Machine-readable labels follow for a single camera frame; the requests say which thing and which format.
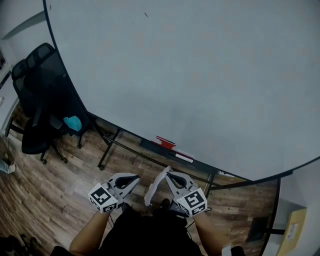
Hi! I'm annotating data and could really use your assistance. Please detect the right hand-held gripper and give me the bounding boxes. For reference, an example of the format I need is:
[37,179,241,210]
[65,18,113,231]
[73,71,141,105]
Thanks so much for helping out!
[164,170,208,217]

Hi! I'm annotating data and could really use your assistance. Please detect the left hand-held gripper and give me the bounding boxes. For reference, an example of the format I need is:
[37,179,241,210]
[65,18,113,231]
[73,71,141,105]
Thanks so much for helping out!
[87,173,140,214]

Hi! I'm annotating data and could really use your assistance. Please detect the white paper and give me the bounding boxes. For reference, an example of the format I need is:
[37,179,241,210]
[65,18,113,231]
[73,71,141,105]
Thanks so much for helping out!
[144,165,173,207]

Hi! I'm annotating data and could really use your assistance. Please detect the white whiteboard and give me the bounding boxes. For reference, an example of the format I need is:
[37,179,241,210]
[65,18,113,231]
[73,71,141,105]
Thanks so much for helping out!
[42,0,320,187]

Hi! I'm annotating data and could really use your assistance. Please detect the person's right forearm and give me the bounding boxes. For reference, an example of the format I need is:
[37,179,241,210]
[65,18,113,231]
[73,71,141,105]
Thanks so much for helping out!
[192,212,231,256]

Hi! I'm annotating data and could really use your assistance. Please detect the person's left forearm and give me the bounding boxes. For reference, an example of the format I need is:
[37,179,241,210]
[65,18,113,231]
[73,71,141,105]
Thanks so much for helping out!
[69,211,111,256]

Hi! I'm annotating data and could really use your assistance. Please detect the red whiteboard eraser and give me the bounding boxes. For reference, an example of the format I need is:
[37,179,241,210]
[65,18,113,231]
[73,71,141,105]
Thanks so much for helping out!
[156,135,177,150]

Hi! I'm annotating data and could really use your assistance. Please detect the black marker tray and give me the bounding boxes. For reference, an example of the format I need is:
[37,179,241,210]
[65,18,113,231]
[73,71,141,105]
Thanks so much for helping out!
[139,138,220,176]

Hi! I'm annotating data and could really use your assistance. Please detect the person's black clothing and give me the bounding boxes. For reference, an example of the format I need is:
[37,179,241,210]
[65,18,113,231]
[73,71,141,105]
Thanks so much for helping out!
[53,198,246,256]

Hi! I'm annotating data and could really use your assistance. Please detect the teal cloth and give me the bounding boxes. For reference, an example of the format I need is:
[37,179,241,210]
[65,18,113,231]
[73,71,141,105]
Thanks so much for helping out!
[63,114,83,132]

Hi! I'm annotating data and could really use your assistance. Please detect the black flat panel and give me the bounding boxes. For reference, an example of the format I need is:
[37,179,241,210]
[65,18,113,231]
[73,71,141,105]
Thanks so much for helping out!
[246,216,270,243]

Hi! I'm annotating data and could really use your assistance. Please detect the yellow cardboard box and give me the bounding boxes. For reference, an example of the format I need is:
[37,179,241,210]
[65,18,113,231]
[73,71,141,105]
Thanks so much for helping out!
[282,208,308,256]

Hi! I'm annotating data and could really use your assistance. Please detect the black metal frame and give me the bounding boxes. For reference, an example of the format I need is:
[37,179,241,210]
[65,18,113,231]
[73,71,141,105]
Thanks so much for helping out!
[259,177,287,256]

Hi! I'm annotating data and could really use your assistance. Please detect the grey wall rail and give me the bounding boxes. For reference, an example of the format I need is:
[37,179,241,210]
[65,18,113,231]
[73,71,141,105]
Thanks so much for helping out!
[1,10,46,41]

